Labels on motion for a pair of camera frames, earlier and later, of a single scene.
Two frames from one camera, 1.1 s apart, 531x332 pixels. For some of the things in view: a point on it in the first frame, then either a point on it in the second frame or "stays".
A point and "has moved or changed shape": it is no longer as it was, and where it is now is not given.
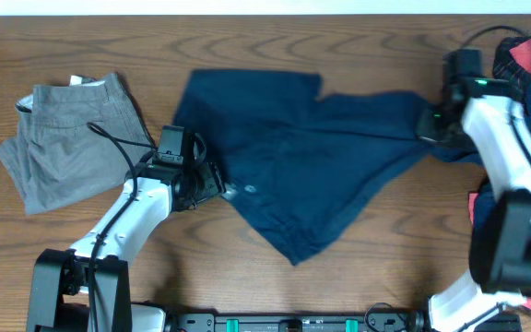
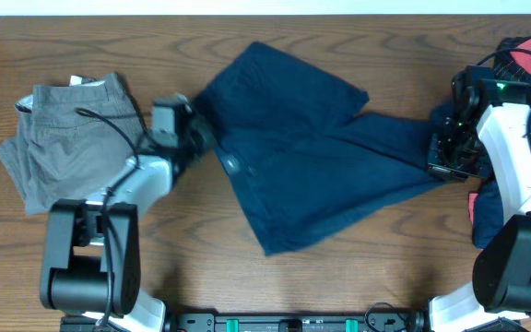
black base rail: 380,318 stays
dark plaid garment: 506,65 stays
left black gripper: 214,185 → 198,127
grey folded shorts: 75,139 stays
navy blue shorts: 305,166 has moved or changed shape
